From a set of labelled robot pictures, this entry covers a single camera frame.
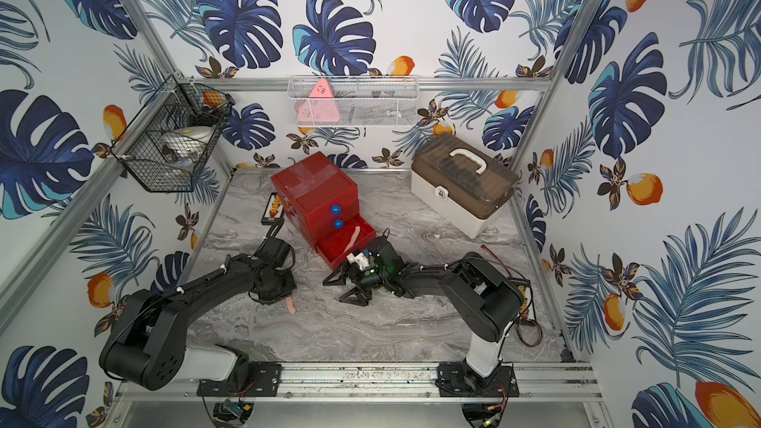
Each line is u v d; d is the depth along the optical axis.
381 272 0.73
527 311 0.50
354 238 1.00
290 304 0.87
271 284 0.72
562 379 0.76
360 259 0.85
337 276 0.78
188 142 0.80
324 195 0.87
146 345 0.43
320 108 0.89
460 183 0.92
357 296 0.80
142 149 0.76
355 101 1.03
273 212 1.06
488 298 0.49
